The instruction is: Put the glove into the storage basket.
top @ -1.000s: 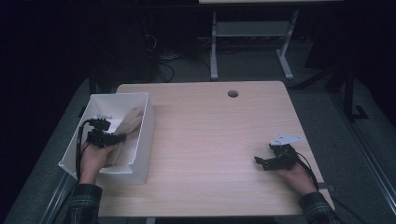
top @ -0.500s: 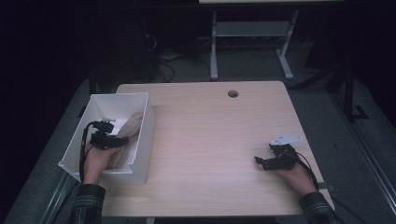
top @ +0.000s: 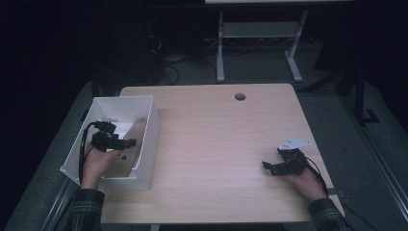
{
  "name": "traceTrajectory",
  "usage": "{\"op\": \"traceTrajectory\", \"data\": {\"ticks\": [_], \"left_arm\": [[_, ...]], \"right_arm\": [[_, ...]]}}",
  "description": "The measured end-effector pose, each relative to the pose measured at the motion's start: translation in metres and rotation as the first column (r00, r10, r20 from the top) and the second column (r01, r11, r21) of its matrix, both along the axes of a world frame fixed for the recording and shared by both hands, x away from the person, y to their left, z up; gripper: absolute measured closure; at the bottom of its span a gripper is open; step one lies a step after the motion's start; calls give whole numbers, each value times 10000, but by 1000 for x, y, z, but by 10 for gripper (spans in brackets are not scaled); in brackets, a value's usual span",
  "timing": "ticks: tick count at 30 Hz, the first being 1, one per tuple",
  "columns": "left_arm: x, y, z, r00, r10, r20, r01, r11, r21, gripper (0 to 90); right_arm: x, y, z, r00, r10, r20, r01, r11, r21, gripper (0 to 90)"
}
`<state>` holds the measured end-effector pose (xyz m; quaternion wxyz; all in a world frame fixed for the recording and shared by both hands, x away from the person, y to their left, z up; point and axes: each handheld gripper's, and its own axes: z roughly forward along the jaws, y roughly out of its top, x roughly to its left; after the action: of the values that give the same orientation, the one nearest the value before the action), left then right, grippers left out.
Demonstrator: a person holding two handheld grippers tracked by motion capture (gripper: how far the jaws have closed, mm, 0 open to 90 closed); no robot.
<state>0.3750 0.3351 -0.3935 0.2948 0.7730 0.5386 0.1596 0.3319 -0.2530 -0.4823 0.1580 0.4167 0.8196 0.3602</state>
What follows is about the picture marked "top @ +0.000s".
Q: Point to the person's right hand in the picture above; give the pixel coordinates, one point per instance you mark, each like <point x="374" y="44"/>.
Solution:
<point x="304" y="186"/>

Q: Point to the white plastic box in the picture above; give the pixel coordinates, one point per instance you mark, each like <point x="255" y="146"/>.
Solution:
<point x="150" y="150"/>

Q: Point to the aluminium floor rail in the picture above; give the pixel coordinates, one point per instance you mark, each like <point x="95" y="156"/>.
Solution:
<point x="57" y="205"/>
<point x="385" y="173"/>

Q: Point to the person's left hand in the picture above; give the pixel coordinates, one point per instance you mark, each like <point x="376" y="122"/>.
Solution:
<point x="96" y="166"/>

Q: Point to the white metal desk frame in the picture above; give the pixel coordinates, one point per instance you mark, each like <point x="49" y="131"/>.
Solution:
<point x="256" y="30"/>

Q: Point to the black metal stand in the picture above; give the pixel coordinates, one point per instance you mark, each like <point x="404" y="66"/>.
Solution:
<point x="361" y="96"/>

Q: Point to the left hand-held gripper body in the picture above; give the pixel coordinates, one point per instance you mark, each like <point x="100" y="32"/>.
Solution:
<point x="104" y="136"/>

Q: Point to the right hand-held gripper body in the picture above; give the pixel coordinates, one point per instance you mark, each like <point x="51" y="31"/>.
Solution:
<point x="293" y="157"/>

